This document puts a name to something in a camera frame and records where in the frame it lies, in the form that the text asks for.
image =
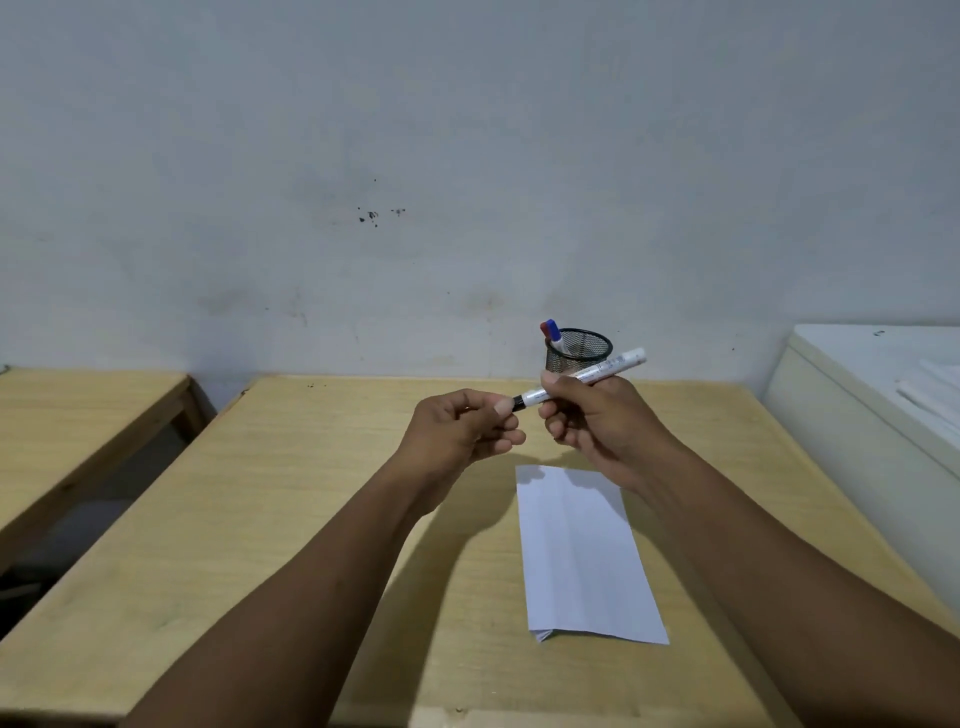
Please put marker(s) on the person's left hand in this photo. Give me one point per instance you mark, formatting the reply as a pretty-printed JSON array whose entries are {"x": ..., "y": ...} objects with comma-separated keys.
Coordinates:
[{"x": 439, "y": 439}]

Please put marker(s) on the person's right hand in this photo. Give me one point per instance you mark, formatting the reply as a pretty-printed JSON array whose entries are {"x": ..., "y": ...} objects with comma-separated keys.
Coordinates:
[{"x": 611, "y": 427}]

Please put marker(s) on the person's right thumb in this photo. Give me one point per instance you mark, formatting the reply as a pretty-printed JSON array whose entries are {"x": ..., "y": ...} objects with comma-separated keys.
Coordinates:
[{"x": 566, "y": 380}]

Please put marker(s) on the person's left thumb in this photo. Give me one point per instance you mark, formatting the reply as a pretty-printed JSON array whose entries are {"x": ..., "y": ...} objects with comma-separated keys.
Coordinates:
[{"x": 491, "y": 416}]

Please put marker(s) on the white marker pen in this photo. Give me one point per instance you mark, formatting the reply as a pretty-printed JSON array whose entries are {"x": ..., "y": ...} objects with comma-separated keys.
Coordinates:
[{"x": 615, "y": 367}]

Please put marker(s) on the person's left forearm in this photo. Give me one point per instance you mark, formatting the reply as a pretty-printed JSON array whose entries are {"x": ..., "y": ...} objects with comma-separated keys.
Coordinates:
[{"x": 300, "y": 600}]

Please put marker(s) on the person's right forearm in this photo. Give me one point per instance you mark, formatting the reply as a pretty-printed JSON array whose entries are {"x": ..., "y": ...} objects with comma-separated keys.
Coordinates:
[{"x": 787, "y": 592}]

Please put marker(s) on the black mesh pen holder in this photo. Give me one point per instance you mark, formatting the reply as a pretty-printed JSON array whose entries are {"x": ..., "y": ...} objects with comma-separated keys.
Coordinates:
[{"x": 581, "y": 352}]

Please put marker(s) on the blue capped marker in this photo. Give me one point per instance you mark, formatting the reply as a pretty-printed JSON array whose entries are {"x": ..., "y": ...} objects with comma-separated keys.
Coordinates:
[{"x": 554, "y": 334}]

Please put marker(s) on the folded white paper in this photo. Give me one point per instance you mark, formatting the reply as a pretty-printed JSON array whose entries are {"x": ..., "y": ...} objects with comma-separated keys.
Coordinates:
[{"x": 581, "y": 555}]

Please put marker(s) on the white cabinet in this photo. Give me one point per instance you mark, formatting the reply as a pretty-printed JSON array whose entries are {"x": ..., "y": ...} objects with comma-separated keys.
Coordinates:
[{"x": 855, "y": 435}]

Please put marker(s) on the white sheets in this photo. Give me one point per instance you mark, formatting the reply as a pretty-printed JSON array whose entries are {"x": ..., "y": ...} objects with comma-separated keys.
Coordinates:
[{"x": 934, "y": 390}]

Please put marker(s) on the wooden side table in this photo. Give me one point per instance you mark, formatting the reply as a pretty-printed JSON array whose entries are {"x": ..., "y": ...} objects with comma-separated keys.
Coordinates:
[{"x": 82, "y": 435}]

